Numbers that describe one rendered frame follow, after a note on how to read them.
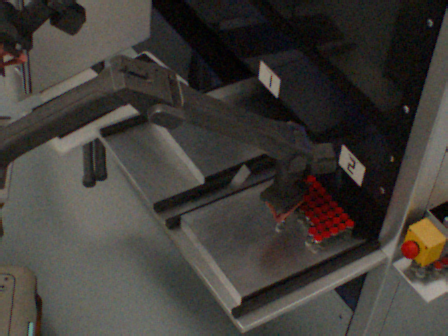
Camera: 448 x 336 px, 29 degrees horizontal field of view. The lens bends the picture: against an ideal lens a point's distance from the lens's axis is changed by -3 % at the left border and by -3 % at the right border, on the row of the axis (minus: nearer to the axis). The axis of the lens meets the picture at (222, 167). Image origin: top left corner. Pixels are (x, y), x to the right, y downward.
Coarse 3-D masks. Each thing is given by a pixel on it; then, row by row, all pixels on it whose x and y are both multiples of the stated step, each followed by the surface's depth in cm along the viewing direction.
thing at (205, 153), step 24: (216, 96) 235; (240, 96) 237; (264, 96) 238; (288, 120) 232; (192, 144) 223; (216, 144) 224; (240, 144) 224; (192, 168) 215; (216, 168) 218; (240, 168) 216
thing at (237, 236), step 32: (256, 192) 211; (192, 224) 205; (224, 224) 205; (256, 224) 206; (288, 224) 207; (224, 256) 199; (256, 256) 199; (288, 256) 200; (320, 256) 201; (256, 288) 193
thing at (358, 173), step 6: (342, 150) 203; (342, 156) 204; (348, 156) 202; (354, 156) 200; (342, 162) 205; (360, 168) 199; (354, 174) 202; (360, 174) 200; (360, 180) 201; (360, 186) 202
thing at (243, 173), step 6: (246, 168) 211; (240, 174) 212; (246, 174) 211; (234, 180) 213; (240, 180) 212; (228, 186) 214; (234, 186) 213; (240, 186) 212; (216, 192) 212; (222, 192) 212; (228, 192) 213; (198, 198) 211; (204, 198) 211; (210, 198) 211; (216, 198) 211; (198, 204) 209
